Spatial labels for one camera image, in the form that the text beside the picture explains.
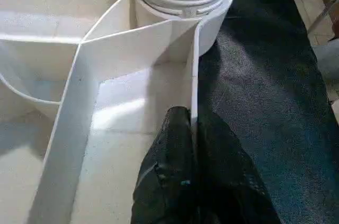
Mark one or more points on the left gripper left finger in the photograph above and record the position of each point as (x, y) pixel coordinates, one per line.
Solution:
(167, 181)

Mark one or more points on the black work mat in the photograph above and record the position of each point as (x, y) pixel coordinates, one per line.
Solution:
(265, 102)

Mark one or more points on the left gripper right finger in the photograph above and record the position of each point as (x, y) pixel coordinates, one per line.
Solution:
(228, 181)

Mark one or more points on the white plastic table top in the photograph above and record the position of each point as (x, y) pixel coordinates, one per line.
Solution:
(79, 75)

